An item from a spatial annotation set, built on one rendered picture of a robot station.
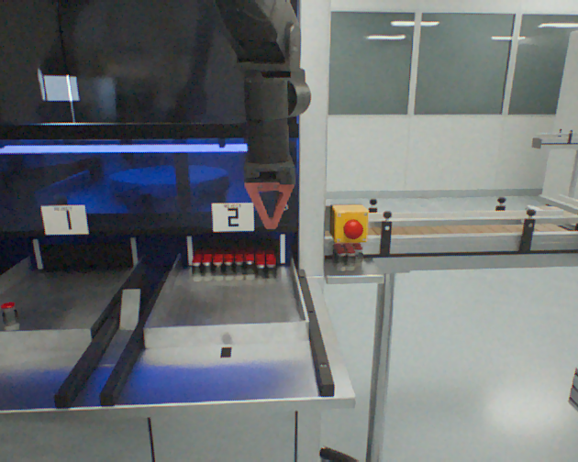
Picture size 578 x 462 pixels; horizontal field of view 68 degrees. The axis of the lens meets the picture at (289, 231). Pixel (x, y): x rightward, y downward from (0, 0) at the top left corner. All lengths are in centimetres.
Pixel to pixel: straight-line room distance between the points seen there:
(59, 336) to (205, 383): 26
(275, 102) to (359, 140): 508
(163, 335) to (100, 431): 54
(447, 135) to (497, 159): 77
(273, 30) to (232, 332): 44
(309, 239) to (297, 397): 41
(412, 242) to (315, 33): 54
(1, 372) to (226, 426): 58
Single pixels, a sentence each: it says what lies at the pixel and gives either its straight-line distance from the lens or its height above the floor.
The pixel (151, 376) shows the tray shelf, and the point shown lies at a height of 88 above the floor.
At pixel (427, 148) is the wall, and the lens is 591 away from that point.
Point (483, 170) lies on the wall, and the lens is 627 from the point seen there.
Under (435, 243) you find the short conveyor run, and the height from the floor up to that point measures 91.
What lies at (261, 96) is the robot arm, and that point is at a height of 126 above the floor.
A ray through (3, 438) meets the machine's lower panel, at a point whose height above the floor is 49.
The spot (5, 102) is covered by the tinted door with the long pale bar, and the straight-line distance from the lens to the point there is 101.
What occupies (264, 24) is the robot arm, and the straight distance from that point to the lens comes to 53.
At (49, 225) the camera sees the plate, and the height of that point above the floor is 101.
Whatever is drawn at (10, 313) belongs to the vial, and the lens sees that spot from 86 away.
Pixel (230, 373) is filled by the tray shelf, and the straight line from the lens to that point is 66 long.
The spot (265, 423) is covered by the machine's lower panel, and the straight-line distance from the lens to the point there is 116.
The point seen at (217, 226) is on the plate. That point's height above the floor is 100.
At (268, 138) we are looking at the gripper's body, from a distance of 57.
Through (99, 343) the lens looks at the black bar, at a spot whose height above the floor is 90.
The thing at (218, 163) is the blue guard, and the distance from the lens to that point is 89.
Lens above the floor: 126
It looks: 17 degrees down
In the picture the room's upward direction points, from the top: straight up
